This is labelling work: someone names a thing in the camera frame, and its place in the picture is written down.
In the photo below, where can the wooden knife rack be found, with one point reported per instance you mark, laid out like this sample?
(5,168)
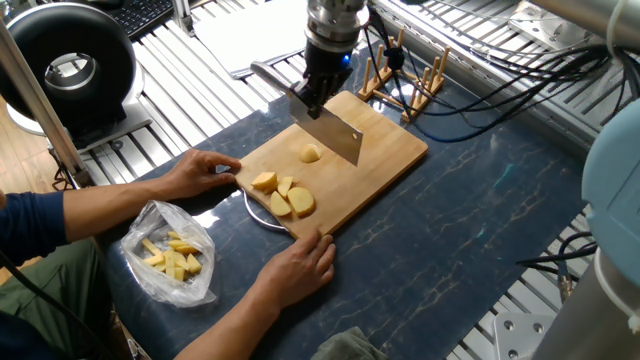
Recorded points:
(410,90)

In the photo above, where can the person's left hand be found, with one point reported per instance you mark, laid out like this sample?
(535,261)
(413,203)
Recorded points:
(205,175)

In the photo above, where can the black keyboard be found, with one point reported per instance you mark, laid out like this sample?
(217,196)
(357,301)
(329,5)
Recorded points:
(140,15)

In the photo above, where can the person's right hand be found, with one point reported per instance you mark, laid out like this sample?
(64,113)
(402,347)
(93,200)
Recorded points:
(300,270)

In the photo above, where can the grey-green cloth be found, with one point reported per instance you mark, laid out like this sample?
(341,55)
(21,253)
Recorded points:
(345,345)

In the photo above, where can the wooden pole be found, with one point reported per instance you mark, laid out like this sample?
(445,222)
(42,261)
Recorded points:
(40,105)

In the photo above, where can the steel cleaver knife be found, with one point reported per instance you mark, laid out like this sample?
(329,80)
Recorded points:
(340,135)

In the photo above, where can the plastic bag of potato sticks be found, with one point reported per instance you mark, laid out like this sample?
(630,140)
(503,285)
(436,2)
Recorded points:
(165,255)

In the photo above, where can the narrow potato wedge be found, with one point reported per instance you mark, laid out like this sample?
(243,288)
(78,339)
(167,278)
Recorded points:
(285,186)

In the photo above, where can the white sheet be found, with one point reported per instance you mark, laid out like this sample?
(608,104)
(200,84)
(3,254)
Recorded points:
(250,35)

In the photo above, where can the bamboo cutting board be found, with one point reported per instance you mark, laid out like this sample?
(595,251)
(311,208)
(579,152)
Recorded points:
(385,150)

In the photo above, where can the person's left forearm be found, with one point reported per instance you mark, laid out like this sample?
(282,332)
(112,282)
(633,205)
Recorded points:
(100,210)

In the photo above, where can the metal mounting plate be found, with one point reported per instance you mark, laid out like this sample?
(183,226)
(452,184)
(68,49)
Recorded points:
(530,340)

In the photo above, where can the olive trousers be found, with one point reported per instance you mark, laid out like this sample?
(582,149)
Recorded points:
(50,300)

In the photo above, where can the dark blue marble mat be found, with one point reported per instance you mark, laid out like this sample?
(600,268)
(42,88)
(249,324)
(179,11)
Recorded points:
(460,230)

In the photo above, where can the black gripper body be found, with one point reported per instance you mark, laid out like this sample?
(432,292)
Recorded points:
(328,65)

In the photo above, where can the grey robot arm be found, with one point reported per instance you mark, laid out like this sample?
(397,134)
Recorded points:
(620,200)

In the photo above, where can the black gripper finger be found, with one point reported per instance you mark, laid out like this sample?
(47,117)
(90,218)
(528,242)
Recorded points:
(327,102)
(308,100)

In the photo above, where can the small lone potato piece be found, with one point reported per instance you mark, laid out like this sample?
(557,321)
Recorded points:
(310,154)

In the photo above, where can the person's right forearm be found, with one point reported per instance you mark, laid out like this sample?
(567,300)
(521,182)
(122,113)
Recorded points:
(230,330)

